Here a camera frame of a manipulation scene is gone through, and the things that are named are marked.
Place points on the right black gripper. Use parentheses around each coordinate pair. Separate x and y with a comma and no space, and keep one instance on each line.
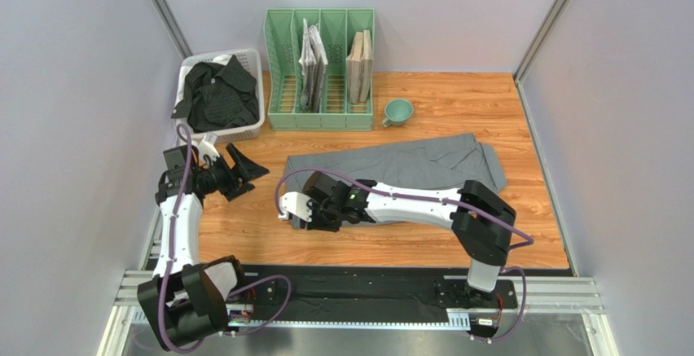
(314,217)

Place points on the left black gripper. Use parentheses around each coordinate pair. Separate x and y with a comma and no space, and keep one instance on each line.
(244,169)

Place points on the grey long sleeve shirt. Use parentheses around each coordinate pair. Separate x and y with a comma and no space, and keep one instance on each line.
(427,164)

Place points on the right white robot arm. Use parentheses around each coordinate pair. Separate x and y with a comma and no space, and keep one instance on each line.
(480,220)

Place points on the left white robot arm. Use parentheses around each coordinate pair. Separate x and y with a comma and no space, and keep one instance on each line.
(185,300)

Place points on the black striped shirt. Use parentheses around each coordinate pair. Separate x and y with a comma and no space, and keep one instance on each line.
(218,96)

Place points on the teal cup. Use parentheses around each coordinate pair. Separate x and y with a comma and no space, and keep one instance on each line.
(397,112)

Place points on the white laundry basket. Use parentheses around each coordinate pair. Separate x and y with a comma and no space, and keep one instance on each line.
(250,59)

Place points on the grey magazines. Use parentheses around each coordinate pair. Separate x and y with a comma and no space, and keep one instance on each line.
(313,61)

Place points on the brown books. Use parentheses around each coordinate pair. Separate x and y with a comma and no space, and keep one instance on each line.
(359,65)

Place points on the green file organizer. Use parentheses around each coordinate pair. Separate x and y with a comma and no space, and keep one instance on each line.
(283,30)

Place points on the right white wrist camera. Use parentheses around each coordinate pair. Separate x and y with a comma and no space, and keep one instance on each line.
(295,204)

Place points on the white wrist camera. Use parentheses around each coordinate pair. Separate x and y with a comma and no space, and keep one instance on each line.
(205,144)
(295,204)

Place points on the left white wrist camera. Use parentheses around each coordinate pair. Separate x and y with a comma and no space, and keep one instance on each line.
(205,144)

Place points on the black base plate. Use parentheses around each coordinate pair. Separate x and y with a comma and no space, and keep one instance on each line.
(358,294)

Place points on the aluminium frame rail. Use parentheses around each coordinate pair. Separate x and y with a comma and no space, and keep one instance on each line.
(539,292)

